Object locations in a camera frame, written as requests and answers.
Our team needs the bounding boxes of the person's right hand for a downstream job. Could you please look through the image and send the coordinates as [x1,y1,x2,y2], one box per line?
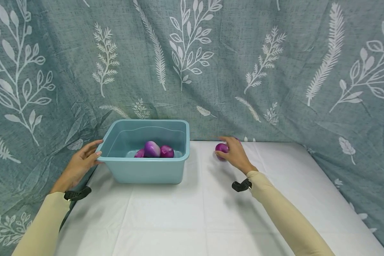
[215,136,259,176]

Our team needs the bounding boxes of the person's left hand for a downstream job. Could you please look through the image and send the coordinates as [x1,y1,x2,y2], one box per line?
[49,139,103,194]

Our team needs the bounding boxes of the light blue plastic basin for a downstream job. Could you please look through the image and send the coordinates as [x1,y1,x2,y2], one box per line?
[96,119,190,185]

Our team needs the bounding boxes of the black wrist band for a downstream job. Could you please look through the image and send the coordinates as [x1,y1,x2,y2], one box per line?
[232,178,253,192]
[64,186,92,202]

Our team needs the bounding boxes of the purple onion with pale side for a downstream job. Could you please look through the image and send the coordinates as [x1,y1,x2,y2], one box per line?
[144,141,161,158]

